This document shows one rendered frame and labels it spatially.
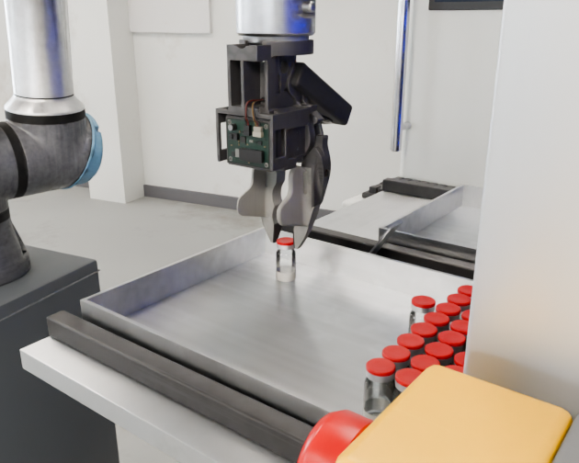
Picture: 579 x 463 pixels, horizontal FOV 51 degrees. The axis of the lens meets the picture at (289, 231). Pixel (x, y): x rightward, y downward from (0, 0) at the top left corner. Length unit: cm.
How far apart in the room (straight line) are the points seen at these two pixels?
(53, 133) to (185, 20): 295
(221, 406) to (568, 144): 31
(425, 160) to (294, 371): 94
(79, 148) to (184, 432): 63
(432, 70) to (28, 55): 80
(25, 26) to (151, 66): 314
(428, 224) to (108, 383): 51
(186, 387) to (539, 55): 34
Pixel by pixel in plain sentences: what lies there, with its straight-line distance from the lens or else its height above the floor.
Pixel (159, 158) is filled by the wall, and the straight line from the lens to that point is 417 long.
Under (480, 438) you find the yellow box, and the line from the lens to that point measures 21.
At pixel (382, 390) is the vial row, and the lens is 44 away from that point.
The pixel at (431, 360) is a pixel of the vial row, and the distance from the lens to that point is 45.
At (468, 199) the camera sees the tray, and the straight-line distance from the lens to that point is 97.
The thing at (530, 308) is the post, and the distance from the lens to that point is 25.
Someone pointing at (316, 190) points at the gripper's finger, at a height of 99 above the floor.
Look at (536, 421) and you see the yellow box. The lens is 22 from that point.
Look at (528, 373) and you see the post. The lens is 26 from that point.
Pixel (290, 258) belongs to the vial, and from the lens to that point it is 66.
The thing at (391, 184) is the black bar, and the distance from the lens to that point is 103.
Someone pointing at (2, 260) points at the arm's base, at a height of 83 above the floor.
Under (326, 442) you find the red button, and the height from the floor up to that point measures 101.
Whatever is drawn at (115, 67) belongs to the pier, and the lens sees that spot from 402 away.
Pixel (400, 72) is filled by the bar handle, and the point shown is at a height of 105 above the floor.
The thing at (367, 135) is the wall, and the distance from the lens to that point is 344.
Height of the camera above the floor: 116
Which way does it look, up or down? 19 degrees down
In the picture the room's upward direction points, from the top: straight up
